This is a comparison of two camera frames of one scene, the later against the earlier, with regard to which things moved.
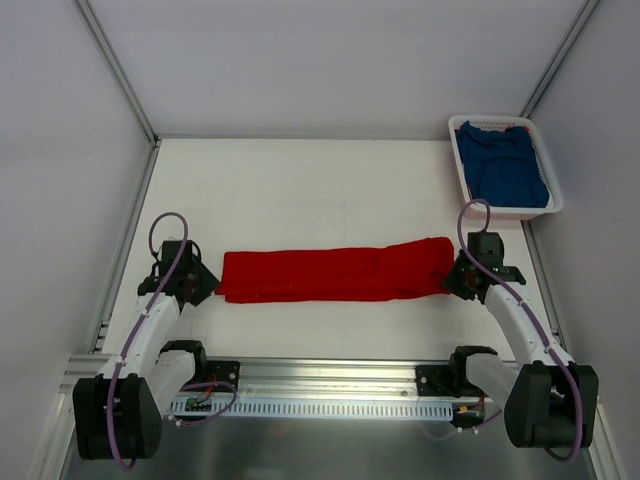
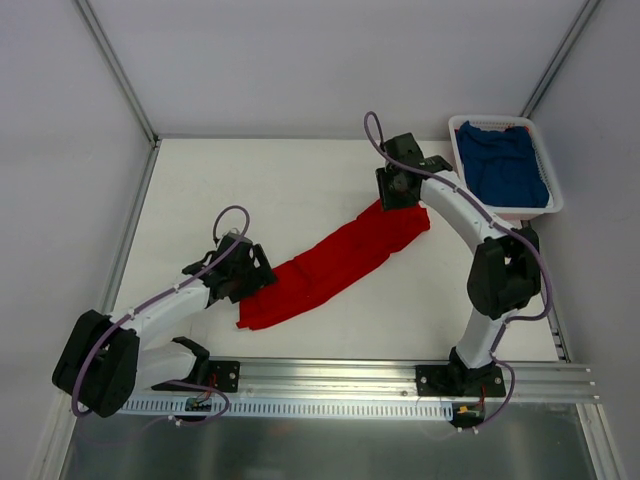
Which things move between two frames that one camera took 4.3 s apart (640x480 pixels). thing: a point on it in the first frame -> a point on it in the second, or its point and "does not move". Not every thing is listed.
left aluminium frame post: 115,69 does not move
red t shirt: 413,268 -> 303,279
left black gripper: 201,282 -> 261,267
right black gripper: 458,279 -> 395,195
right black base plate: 435,381 does not move
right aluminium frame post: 581,20 does not move
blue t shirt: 501,167 does not move
